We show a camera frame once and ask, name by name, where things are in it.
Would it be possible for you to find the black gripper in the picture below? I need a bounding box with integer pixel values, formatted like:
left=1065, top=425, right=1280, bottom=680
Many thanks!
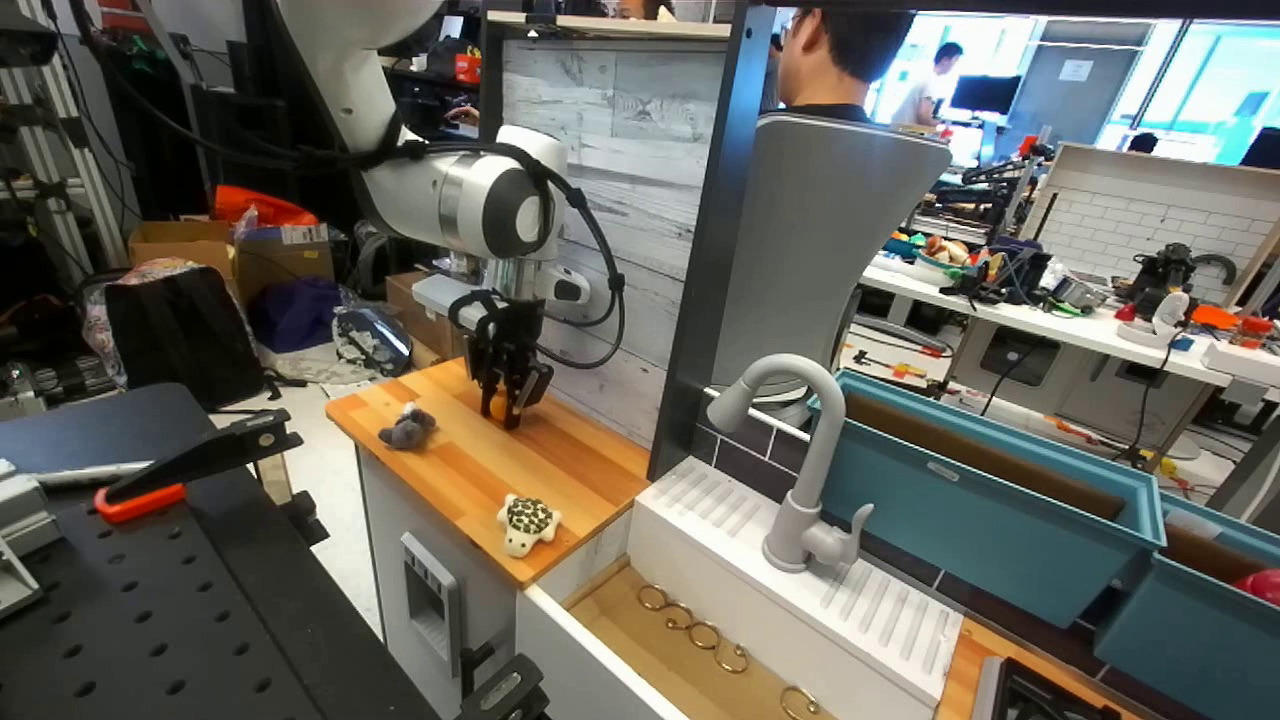
left=449, top=289, right=558, bottom=433

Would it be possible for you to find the wooden countertop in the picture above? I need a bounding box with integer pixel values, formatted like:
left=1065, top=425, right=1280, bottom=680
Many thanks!
left=326, top=352, right=652, bottom=593

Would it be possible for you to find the grey plush toy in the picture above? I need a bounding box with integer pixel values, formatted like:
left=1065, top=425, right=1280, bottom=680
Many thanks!
left=377, top=403, right=441, bottom=457

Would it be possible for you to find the brown cardboard box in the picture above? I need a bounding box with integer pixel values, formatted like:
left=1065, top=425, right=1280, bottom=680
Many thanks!
left=385, top=268, right=479, bottom=368

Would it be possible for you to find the white green turtle toy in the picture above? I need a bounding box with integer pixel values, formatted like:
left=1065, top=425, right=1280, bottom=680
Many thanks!
left=497, top=492, right=566, bottom=560

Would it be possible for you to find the whitewashed wood back panel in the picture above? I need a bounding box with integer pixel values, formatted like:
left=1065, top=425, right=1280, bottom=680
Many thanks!
left=497, top=38, right=734, bottom=451

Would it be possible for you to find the white cabinet with dispenser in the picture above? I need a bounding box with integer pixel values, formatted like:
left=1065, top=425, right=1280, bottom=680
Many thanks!
left=354, top=444, right=541, bottom=720

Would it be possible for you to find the dark blue bag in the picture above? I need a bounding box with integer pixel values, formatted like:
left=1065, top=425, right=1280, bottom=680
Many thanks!
left=250, top=275, right=344, bottom=355

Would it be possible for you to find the cardboard box with clutter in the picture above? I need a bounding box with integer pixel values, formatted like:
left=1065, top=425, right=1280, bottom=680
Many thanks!
left=129, top=217, right=339, bottom=309

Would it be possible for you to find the grey faucet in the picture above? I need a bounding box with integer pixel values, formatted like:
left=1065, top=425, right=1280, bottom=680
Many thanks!
left=705, top=350, right=880, bottom=585

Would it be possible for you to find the orange fabric item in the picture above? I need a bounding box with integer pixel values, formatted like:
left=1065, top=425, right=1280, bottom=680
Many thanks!
left=212, top=180, right=326, bottom=234

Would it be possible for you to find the white sink unit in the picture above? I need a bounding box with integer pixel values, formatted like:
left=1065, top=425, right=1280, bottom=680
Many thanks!
left=516, top=451, right=967, bottom=720

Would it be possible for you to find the grey chair back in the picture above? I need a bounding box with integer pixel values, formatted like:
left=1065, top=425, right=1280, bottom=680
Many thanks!
left=707, top=113, right=957, bottom=399

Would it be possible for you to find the dark grey flat board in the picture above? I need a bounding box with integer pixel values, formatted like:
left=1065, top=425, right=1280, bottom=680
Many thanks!
left=0, top=380, right=222, bottom=485

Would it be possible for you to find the person in black shirt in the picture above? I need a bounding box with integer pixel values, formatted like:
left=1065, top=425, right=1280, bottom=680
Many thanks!
left=771, top=0, right=927, bottom=127

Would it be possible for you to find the large teal bin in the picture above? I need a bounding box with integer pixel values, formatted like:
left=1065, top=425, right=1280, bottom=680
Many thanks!
left=815, top=368, right=1172, bottom=634

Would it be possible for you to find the person in white shirt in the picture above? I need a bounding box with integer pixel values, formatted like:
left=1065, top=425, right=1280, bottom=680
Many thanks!
left=888, top=42, right=967, bottom=134

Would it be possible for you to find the white workbench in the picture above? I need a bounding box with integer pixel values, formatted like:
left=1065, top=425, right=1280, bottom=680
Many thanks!
left=858, top=251, right=1280, bottom=396

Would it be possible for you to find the black computer monitor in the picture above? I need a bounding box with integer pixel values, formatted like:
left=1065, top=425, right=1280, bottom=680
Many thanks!
left=948, top=74, right=1025, bottom=121

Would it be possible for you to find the black appliance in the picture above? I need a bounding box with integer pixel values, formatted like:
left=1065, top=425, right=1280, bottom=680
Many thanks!
left=976, top=651, right=1129, bottom=720

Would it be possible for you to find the white brick panel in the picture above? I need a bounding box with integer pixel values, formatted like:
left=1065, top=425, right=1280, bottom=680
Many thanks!
left=1032, top=140, right=1280, bottom=309

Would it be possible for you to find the black device on workbench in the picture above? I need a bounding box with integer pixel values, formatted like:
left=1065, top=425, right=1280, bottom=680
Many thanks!
left=1117, top=240, right=1239, bottom=326

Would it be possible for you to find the small teal bin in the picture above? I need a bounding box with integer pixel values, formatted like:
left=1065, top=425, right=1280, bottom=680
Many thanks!
left=1091, top=497, right=1280, bottom=720

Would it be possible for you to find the red object in bin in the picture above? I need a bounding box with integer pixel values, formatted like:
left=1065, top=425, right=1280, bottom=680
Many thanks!
left=1233, top=566, right=1280, bottom=611

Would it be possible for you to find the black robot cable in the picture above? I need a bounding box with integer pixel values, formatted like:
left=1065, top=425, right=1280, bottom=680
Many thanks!
left=507, top=135, right=633, bottom=377

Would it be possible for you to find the black frame post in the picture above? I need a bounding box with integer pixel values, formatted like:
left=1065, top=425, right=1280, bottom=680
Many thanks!
left=648, top=0, right=779, bottom=480

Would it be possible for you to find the black clamp bracket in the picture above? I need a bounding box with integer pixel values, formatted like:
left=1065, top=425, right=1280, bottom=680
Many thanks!
left=457, top=639, right=553, bottom=720

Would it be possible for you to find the black clamp with orange handle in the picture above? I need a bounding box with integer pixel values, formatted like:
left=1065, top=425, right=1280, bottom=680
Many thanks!
left=88, top=409, right=309, bottom=527

